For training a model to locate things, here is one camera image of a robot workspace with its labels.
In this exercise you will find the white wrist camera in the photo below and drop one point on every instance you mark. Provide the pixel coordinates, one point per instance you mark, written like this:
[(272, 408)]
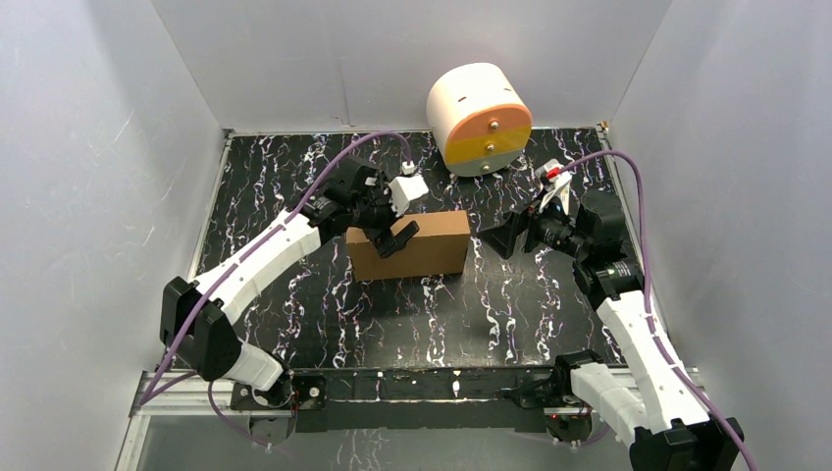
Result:
[(406, 189), (547, 173)]

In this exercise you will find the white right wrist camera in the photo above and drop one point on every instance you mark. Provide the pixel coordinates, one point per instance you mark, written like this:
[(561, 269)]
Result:
[(547, 173)]

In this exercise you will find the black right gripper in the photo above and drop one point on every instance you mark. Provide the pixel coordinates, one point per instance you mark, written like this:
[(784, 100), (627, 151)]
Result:
[(502, 236)]

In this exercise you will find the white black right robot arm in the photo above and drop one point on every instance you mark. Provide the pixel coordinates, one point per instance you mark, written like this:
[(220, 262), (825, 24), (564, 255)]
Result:
[(665, 421)]

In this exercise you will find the white orange yellow cylinder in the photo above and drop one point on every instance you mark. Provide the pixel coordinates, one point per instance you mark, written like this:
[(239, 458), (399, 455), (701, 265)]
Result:
[(479, 122)]

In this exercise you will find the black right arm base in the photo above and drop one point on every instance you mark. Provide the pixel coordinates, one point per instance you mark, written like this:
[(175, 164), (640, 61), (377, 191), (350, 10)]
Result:
[(555, 389)]

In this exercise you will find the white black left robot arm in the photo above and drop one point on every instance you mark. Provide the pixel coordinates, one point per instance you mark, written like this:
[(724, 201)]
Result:
[(198, 316)]

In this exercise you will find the brown cardboard box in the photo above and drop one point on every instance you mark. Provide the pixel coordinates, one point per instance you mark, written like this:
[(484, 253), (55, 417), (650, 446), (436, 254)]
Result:
[(439, 248)]

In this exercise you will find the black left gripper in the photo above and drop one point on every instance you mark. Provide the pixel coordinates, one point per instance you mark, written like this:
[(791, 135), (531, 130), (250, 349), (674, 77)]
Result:
[(382, 217)]

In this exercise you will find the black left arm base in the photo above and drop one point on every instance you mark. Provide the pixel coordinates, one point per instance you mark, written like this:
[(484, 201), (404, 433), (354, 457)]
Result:
[(299, 390)]

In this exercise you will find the aluminium frame rail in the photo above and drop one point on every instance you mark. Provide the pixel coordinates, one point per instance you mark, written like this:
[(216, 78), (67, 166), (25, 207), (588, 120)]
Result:
[(362, 398)]

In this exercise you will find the blue white packaged item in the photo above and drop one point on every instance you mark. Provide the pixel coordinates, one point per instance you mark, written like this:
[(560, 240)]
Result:
[(560, 192)]

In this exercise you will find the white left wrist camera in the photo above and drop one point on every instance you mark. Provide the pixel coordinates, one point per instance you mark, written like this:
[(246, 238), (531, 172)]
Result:
[(406, 189)]

